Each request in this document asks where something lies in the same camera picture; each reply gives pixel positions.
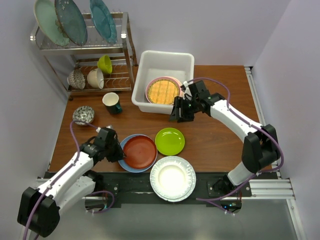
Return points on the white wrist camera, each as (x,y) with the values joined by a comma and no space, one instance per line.
(106,129)
(184,86)

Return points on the metal dish rack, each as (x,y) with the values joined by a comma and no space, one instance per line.
(85,58)

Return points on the grey patterned bowl on rack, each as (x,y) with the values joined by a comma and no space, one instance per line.
(76,79)

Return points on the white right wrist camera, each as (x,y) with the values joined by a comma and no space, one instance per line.
(184,86)

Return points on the red brown plate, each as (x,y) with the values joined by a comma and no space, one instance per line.
(140,152)

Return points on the white scalloped deep plate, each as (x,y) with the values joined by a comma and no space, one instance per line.
(172,176)

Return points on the dark blue speckled plate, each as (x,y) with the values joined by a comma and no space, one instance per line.
(72,21)

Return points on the leaf patterned bowl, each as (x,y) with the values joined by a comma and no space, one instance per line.
(83,114)

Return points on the woven bamboo tray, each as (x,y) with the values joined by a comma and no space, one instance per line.
(163,91)

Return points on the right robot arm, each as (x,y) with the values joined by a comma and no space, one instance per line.
(260,143)

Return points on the teal large plate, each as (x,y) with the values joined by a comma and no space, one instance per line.
(103,21)

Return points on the mint green large plate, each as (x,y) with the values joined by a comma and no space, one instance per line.
(45,14)

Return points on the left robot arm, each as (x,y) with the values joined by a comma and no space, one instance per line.
(41,208)

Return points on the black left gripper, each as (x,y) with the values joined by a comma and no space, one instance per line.
(119,154)

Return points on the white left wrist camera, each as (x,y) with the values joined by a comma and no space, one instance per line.
(106,129)

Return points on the white plate under scalloped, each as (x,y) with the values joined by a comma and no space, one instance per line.
(176,199)

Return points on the lime green bowl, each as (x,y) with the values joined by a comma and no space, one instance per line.
(105,64)

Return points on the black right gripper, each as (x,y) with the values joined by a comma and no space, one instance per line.
(179,103)

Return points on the lime green plate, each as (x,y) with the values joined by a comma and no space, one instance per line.
(169,141)

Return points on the cream white bowl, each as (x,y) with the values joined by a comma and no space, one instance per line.
(95,78)

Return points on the white plastic bin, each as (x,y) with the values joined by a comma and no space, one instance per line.
(155,64)

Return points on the dark green mug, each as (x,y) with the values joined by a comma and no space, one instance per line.
(111,101)

